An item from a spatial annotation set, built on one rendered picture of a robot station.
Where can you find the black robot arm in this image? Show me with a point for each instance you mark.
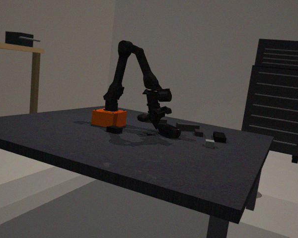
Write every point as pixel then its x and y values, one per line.
pixel 115 91

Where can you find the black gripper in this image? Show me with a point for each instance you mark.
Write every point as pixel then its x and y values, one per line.
pixel 153 119

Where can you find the dark grey switch panel with green rocker switches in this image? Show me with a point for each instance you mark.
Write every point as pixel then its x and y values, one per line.
pixel 169 130

